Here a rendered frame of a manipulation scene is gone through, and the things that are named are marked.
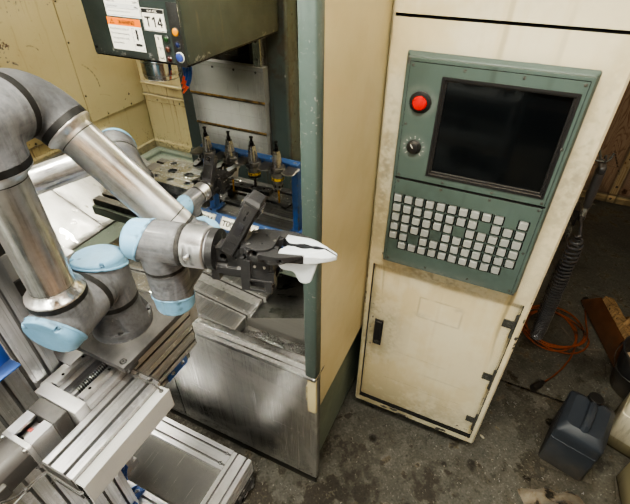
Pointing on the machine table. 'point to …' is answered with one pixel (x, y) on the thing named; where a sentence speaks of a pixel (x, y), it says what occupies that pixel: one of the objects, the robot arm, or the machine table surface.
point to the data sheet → (123, 8)
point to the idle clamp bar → (248, 188)
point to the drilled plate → (177, 176)
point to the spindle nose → (160, 71)
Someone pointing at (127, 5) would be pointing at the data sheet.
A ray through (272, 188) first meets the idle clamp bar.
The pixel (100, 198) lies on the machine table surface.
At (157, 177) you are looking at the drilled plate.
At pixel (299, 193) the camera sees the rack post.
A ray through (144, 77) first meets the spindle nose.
